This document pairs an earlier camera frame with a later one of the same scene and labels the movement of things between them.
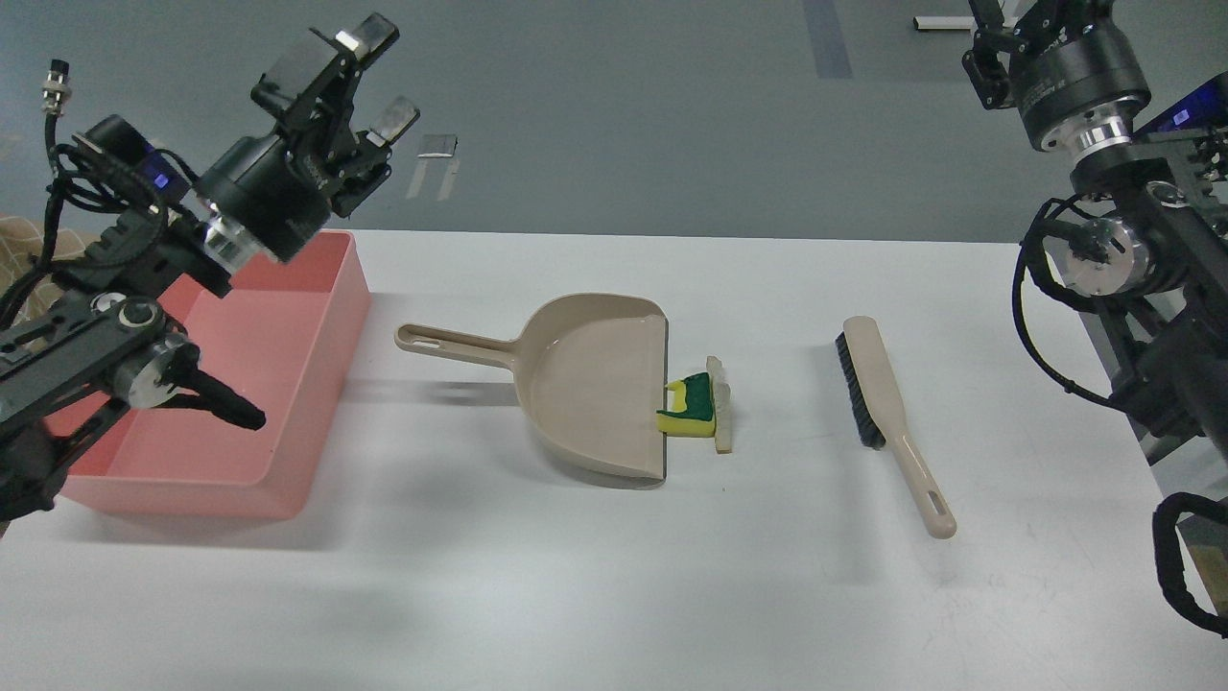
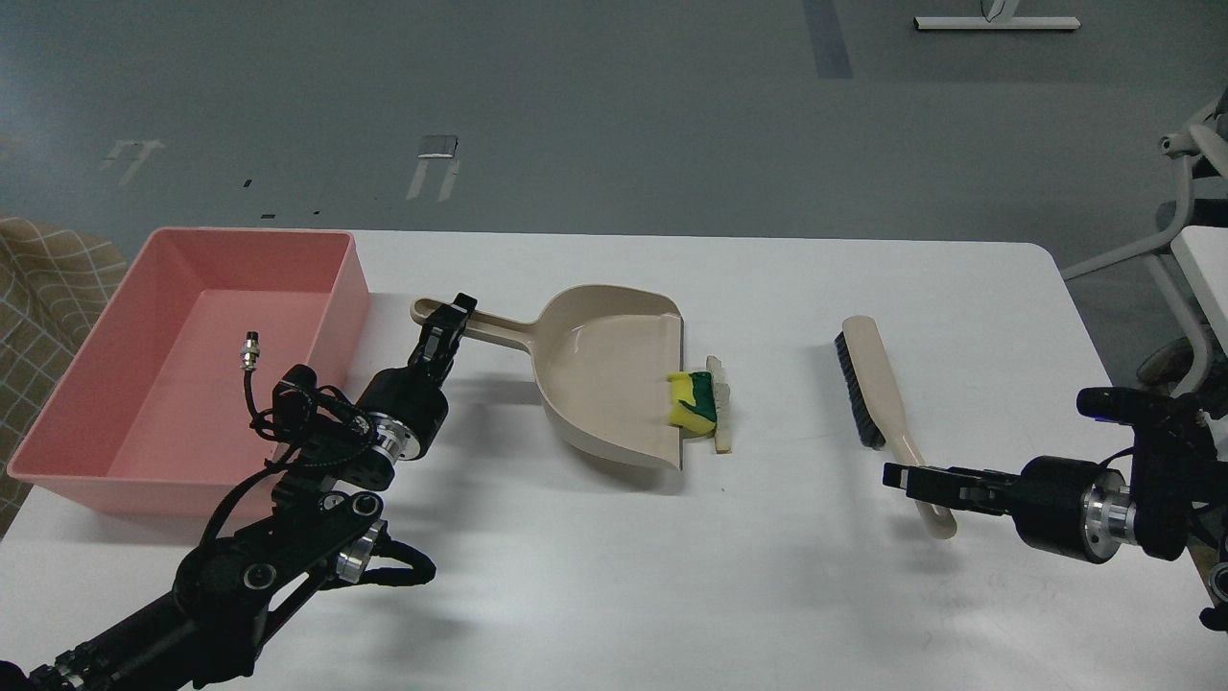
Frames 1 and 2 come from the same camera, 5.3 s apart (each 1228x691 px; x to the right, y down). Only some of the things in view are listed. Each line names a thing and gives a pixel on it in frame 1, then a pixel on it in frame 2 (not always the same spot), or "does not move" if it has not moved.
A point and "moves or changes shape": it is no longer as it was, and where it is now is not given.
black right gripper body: x=1064 y=65 to x=1063 y=507
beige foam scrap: x=720 y=389 does not move
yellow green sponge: x=693 y=411 moves or changes shape
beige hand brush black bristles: x=880 y=414 does not move
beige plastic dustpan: x=591 y=372 moves or changes shape
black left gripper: x=273 y=190 to x=413 y=393
